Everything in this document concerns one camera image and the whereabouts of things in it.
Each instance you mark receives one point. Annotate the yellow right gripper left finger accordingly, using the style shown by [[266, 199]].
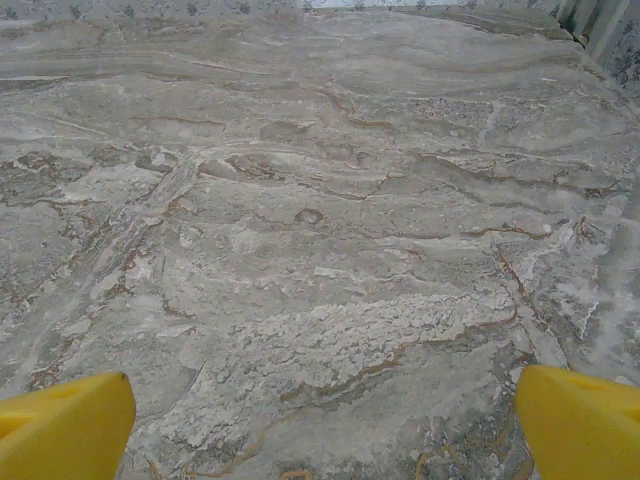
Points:
[[60, 435]]

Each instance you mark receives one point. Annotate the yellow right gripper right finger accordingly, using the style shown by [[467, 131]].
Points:
[[585, 430]]

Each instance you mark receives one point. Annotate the aluminium frame post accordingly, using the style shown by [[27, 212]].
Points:
[[585, 25]]

